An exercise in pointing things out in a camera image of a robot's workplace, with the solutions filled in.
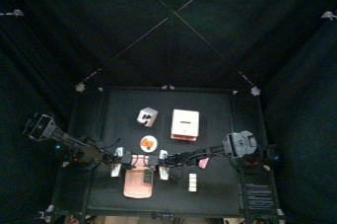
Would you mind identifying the dark toy sushi roll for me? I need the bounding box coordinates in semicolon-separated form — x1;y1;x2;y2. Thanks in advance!
143;169;155;185

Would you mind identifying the small white round plate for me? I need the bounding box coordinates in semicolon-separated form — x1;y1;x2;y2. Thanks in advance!
140;134;160;154

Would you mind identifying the orange toy food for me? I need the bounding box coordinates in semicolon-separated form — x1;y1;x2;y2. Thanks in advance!
142;137;156;150

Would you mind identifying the pink cutting board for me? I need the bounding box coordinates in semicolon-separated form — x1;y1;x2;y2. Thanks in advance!
123;154;156;199

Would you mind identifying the small pink red toy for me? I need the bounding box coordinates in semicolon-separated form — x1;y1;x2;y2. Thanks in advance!
197;157;209;170

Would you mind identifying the white segmented block strip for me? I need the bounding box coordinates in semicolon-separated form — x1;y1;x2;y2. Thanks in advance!
187;173;199;193

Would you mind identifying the white box with red base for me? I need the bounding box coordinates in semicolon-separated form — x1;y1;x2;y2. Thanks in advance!
170;109;200;142

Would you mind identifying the grey white toy box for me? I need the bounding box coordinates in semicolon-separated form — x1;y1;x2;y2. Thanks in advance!
136;107;160;128

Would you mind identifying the thin white diagonal cord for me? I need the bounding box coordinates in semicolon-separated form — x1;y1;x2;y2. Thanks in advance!
123;0;257;88
80;0;233;84

